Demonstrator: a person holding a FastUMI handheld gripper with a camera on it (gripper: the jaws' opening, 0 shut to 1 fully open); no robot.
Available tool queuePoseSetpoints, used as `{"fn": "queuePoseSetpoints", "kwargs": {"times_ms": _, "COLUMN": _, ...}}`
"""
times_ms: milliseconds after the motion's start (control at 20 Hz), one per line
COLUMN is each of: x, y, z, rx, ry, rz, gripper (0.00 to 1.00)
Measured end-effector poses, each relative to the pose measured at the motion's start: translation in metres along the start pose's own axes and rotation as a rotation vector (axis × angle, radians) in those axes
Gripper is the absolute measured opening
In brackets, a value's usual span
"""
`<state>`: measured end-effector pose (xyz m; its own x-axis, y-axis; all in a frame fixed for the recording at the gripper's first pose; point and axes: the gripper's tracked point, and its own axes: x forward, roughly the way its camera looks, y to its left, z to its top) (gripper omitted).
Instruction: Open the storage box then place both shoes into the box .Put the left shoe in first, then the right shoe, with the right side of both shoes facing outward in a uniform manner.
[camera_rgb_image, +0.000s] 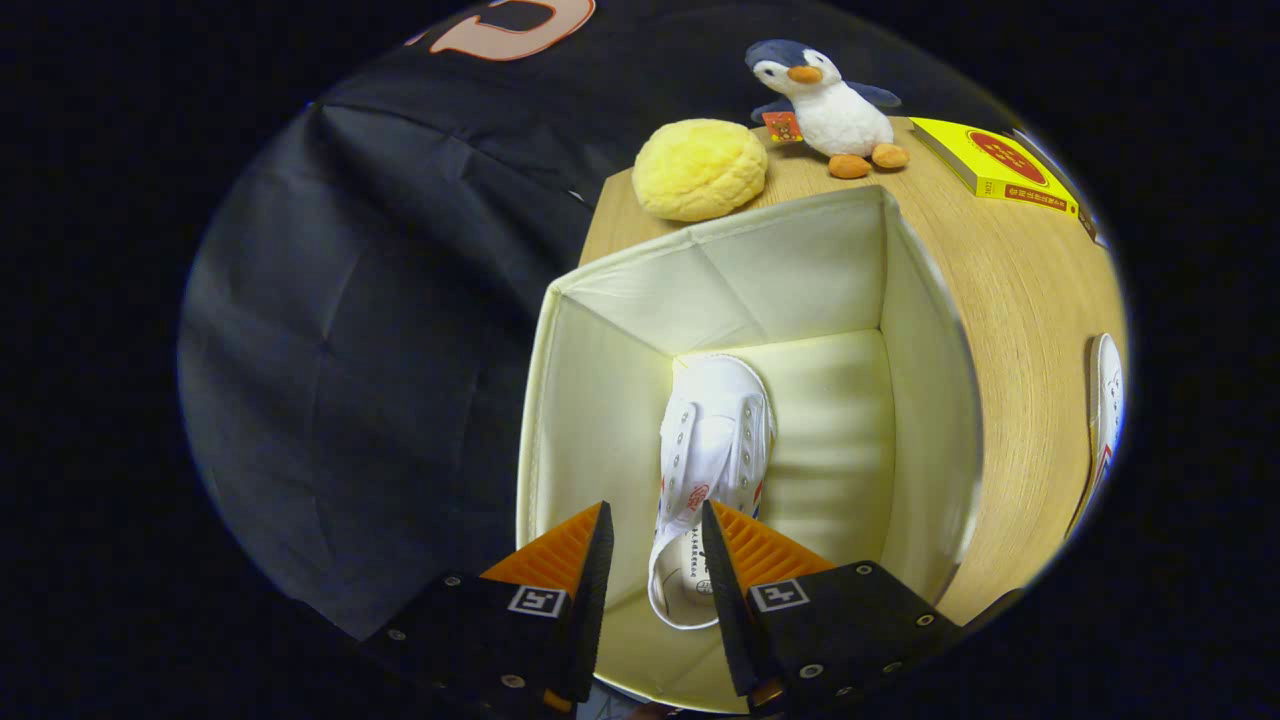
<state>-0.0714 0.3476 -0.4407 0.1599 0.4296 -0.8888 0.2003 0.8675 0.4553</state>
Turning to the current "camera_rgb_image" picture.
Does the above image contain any yellow book with red circle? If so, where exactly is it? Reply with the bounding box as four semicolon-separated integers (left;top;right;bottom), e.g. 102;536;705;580
908;117;1081;219

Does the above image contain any white canvas shoe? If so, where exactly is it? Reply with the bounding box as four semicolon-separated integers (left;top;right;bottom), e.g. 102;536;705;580
1063;332;1127;541
647;353;776;631

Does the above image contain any penguin plush toy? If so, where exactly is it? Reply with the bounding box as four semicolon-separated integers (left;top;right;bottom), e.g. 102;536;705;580
743;38;911;181

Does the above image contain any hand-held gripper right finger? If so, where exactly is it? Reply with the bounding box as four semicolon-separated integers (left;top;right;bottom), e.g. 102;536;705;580
700;498;966;713

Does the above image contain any yellow round plush bun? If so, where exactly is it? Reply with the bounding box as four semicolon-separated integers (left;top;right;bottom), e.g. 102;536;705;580
632;118;769;223

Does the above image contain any cream fabric storage box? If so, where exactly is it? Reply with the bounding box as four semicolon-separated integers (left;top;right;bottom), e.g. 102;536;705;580
515;183;986;713

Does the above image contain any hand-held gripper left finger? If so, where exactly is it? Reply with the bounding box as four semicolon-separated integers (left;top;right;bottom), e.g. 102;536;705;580
360;500;615;716

